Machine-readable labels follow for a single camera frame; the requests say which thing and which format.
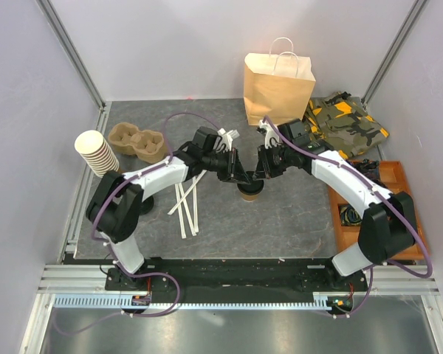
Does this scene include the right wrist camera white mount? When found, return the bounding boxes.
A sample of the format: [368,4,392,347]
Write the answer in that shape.
[257,121,281,149]

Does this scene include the grey slotted cable duct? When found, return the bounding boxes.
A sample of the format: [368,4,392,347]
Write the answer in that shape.
[53,294,333,310]

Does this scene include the black plastic cup lid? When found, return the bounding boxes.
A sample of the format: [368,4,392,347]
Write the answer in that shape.
[237,180,264,195]

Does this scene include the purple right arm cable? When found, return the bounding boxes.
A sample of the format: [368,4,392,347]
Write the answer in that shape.
[262,115,433,320]

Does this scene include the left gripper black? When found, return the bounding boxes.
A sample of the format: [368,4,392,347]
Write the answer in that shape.
[202,148,251,186]

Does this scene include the stack of black lids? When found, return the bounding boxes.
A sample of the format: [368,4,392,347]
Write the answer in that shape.
[140,196,154,215]

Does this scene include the black rolled item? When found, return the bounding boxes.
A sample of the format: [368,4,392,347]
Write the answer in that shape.
[350,159,380,181]

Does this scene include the brown pulp cup carrier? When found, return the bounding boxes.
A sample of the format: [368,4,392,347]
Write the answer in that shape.
[108,122,168,164]

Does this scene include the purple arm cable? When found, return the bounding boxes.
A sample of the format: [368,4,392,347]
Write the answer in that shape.
[52,112,220,336]
[262,115,433,320]

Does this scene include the stack of paper cups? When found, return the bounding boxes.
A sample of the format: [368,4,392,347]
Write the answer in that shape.
[75,130,120,178]

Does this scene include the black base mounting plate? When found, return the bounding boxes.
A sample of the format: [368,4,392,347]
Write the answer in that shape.
[105,257,368,302]

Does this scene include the white wrapped straw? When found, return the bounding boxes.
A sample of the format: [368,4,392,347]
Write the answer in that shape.
[192,177,199,235]
[178,184,196,236]
[168,170,207,215]
[175,184,187,239]

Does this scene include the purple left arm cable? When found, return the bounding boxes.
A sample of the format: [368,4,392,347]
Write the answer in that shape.
[52,112,220,336]

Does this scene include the brown paper coffee cup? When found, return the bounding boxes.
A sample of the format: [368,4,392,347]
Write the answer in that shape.
[241,192,259,202]

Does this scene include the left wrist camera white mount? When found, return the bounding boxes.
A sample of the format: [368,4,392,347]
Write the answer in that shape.
[215,128,239,153]

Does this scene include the brown paper bag with handles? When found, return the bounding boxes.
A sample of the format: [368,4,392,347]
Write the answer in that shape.
[244,37,316,125]

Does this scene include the blue yellow rolled item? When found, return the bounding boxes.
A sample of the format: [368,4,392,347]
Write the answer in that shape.
[340,204,362,226]

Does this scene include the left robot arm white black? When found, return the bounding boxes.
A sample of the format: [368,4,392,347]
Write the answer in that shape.
[86,127,252,290]

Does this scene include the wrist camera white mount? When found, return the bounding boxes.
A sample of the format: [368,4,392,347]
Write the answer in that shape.
[257,121,281,149]
[215,128,239,153]

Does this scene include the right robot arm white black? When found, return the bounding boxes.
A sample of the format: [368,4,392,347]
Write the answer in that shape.
[253,117,418,291]

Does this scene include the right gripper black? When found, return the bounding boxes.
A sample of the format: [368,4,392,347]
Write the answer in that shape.
[253,142,294,181]

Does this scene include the camouflage folded cloth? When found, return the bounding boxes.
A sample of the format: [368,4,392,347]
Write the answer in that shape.
[303,91,389,159]

